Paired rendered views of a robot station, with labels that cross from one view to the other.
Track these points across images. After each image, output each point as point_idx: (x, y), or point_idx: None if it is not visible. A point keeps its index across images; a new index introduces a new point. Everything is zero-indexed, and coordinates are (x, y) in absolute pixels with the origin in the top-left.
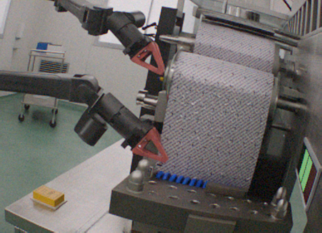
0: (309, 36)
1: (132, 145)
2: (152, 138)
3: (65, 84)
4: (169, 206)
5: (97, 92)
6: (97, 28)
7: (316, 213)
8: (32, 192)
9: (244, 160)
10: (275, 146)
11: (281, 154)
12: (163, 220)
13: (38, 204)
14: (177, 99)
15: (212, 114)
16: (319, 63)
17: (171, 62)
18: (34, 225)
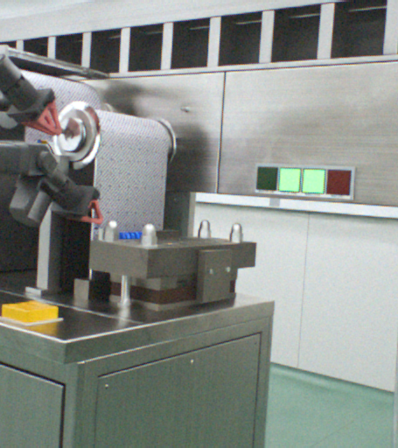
0: (167, 73)
1: (73, 213)
2: (95, 200)
3: (24, 153)
4: (186, 248)
5: None
6: None
7: (383, 192)
8: (1, 322)
9: (156, 206)
10: None
11: None
12: (184, 265)
13: (45, 324)
14: (103, 156)
15: (129, 165)
16: (260, 99)
17: (89, 119)
18: (107, 337)
